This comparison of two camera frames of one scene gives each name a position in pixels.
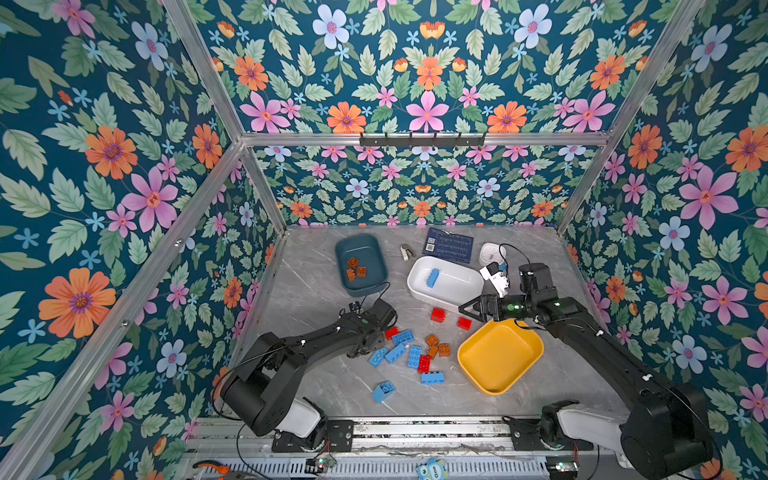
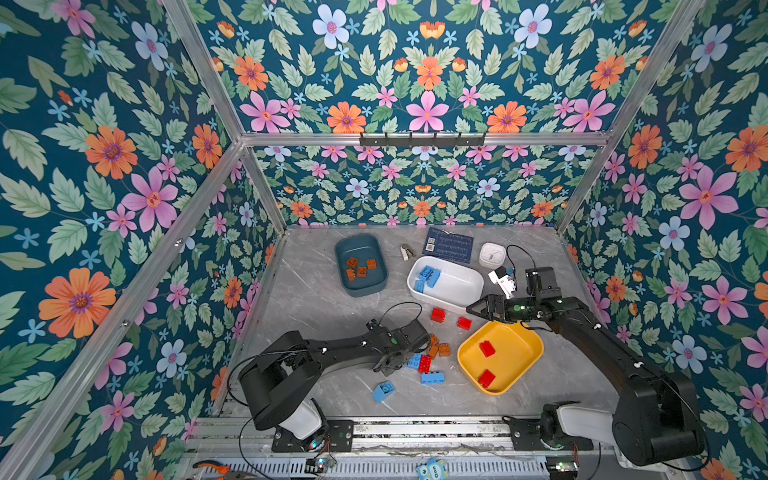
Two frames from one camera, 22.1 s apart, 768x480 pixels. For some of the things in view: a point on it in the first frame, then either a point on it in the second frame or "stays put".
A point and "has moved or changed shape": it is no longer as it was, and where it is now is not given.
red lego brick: x=464 y=323 stays put
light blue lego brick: x=403 y=337 has moved or changed shape
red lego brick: x=438 y=315 stays put
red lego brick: x=394 y=331 has moved or changed shape
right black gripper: x=483 y=302 stays put
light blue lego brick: x=436 y=378 stays put
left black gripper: x=381 y=336 → x=391 y=372
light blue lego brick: x=432 y=278 stays put
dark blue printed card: x=448 y=245 stays put
